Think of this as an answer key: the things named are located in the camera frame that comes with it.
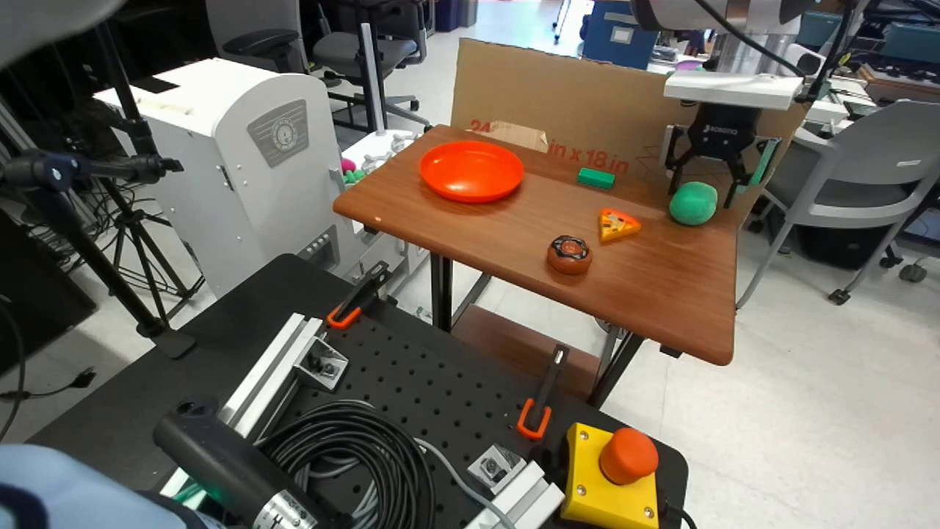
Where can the black office chair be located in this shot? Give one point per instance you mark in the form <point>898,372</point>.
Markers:
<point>354,45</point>

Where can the pizza slice toy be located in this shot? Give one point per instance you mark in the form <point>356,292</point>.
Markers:
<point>615,228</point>

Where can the black camera on tripod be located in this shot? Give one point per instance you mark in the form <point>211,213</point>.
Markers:
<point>67,167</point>

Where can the white machine cabinet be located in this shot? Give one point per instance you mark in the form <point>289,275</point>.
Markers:
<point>243,164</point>

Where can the yellow emergency stop button box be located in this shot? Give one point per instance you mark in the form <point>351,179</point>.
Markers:
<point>606,485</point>

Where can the brown small bowl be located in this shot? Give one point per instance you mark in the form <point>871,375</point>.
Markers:
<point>568,253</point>

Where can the blue box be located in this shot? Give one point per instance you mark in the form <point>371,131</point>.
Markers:
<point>618,34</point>

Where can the green plush ball toy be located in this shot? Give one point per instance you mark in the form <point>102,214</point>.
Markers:
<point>693,204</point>

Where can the wooden table with black legs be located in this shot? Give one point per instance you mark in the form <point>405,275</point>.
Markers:
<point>655,282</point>

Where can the grey plastic chair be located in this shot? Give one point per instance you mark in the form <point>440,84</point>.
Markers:
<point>871,164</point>

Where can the orange plastic plate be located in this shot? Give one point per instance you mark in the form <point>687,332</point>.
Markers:
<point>470,170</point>

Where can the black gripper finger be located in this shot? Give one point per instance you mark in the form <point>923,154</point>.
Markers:
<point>737,179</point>
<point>675,164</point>

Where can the brown cardboard sheet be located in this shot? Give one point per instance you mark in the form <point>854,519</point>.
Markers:
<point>577,107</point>

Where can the short aluminium extrusion rail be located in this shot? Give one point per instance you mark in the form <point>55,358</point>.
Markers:
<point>518,494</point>

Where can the small green block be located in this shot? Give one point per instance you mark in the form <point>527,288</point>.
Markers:
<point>593,178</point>

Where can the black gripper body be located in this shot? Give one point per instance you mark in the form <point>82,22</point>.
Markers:
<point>722,132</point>

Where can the orange black clamp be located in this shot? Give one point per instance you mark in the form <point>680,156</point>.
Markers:
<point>540,400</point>
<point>354,298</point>

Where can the black tripod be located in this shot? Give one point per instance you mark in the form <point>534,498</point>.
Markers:
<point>119,236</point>

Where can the grey metal pole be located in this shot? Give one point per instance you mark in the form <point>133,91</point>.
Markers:
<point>371,76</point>

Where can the long aluminium extrusion rail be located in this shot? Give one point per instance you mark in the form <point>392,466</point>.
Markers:
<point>280,366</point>

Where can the black perforated breadboard table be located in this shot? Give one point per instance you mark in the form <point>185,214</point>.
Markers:
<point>421,382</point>

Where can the white container with toys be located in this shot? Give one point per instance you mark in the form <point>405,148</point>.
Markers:
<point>371,154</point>

